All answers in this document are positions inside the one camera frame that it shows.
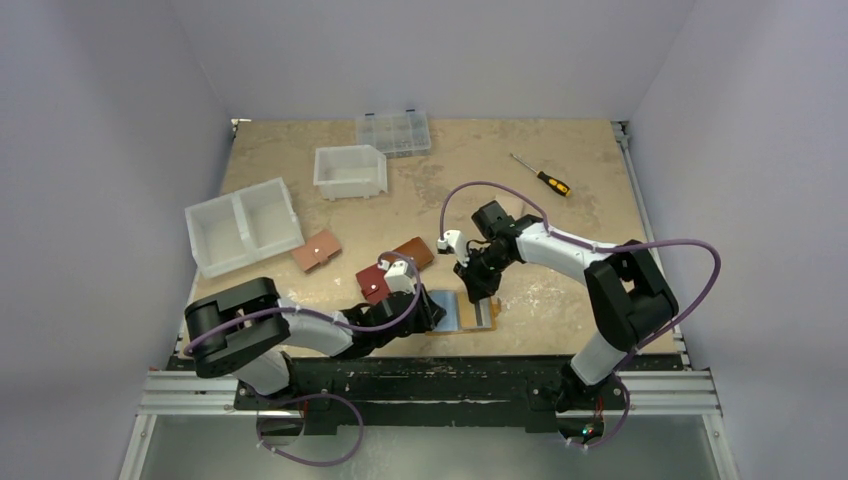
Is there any beige card holder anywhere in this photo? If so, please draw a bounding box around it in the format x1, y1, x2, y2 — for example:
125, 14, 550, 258
495, 194, 538, 220

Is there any white two-compartment bin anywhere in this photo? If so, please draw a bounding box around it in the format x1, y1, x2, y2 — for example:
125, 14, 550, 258
185, 177, 305, 279

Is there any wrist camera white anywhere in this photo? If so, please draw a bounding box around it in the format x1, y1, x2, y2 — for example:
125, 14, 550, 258
377, 251, 421, 294
436, 230, 470, 267

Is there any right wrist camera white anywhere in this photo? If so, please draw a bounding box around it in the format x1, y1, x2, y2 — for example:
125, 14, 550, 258
436, 230, 470, 267

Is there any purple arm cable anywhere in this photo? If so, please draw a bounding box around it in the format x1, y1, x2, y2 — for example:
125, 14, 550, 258
183, 251, 424, 358
438, 181, 722, 372

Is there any clear compartment organizer box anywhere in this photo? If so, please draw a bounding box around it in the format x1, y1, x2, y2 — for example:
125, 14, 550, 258
355, 109, 432, 158

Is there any brown leather card holder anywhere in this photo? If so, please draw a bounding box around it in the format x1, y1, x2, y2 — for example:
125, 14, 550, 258
393, 236, 435, 271

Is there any pink tan card holder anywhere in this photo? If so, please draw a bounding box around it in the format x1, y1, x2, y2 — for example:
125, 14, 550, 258
291, 229, 342, 273

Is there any aluminium frame rail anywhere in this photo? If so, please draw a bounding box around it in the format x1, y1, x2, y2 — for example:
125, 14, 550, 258
118, 371, 237, 480

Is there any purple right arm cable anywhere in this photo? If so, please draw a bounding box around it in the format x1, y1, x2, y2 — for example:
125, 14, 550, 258
438, 181, 722, 372

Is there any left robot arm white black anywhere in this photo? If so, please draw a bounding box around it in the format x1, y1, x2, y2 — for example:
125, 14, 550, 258
183, 277, 446, 409

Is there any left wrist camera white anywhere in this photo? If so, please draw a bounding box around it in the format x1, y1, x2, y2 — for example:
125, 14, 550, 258
377, 251, 421, 294

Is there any dark red card holder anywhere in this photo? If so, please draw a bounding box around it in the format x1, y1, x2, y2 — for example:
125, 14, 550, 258
355, 264, 391, 305

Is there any white small open bin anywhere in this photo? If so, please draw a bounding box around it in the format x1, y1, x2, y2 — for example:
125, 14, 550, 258
313, 145, 388, 201

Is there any yellow black screwdriver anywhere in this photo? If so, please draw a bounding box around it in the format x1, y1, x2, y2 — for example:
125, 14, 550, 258
510, 153, 571, 197

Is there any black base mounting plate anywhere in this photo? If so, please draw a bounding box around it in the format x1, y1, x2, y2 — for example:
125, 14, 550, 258
227, 355, 625, 435

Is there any orange card holder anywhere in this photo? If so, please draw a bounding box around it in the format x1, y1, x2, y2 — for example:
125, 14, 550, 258
427, 290, 501, 336

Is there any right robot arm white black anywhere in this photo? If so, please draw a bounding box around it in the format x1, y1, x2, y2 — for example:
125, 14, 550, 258
437, 201, 679, 407

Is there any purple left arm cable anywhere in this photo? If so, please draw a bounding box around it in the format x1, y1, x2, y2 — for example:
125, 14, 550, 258
183, 251, 424, 358

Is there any light blue credit card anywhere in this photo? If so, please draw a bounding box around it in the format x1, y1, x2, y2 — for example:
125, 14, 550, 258
430, 290, 460, 334

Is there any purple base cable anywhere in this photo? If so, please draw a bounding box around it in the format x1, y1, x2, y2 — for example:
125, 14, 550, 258
255, 392, 365, 468

